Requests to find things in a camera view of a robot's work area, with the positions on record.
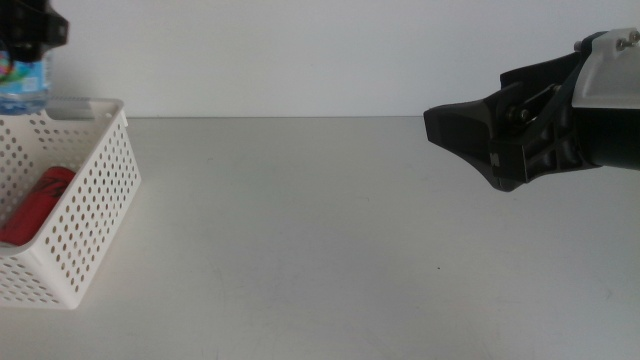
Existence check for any clear water bottle blue cap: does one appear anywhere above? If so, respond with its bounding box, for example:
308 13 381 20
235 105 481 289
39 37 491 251
0 47 52 117

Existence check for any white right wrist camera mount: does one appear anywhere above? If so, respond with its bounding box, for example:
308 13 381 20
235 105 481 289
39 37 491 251
572 27 640 110

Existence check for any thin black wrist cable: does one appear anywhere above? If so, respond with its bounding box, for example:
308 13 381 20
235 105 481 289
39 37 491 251
524 62 586 144

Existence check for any white perforated plastic basket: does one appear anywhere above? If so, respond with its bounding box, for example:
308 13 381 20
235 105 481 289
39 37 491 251
0 97 143 311

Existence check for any red cola can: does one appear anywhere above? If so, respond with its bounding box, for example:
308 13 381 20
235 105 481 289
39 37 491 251
0 166 77 247

